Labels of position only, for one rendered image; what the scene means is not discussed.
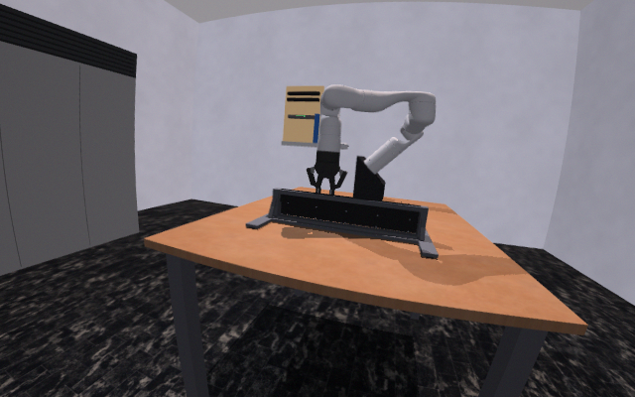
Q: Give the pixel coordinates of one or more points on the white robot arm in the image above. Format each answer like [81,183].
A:
[422,112]

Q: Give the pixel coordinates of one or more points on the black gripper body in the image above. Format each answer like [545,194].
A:
[326,160]

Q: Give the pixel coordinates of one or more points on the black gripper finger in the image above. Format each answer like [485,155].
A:
[313,182]
[333,186]

